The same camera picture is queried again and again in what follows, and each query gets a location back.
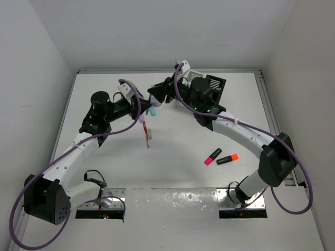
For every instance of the pastel pink highlighter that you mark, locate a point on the pastel pink highlighter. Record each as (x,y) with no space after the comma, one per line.
(142,118)

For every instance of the pink and black highlighter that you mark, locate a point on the pink and black highlighter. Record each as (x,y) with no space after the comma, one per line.
(213,156)

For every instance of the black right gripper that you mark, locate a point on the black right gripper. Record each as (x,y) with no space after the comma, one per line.
(164,90)

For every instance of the pastel blue highlighter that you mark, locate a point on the pastel blue highlighter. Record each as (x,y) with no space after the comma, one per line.
(152,111)

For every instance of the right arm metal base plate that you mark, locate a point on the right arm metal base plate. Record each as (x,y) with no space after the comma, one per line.
(228,201)

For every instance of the white front panel board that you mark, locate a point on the white front panel board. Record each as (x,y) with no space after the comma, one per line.
(179,219)

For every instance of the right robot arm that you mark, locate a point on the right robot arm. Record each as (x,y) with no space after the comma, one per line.
(275,152)

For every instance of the white slotted organizer container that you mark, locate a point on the white slotted organizer container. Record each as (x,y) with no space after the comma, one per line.
(188,78)

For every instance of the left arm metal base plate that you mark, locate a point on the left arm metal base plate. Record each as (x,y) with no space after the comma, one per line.
(114,200)

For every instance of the red gel pen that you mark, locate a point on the red gel pen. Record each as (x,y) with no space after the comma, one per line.
(146,133)

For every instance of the black slotted organizer container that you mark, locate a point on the black slotted organizer container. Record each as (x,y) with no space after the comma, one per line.
(217,84)

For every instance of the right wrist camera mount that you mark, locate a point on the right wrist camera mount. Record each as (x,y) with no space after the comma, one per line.
(183,68)

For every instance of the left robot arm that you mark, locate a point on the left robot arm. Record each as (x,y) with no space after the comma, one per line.
(48,195)

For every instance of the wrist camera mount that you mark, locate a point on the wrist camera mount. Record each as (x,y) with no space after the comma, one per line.
(127,90)
(183,68)

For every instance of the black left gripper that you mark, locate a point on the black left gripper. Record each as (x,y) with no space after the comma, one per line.
(132,104)

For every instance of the orange and black highlighter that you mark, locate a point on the orange and black highlighter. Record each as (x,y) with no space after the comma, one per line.
(227,159)

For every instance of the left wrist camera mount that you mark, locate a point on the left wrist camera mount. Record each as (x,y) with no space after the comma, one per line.
(127,90)

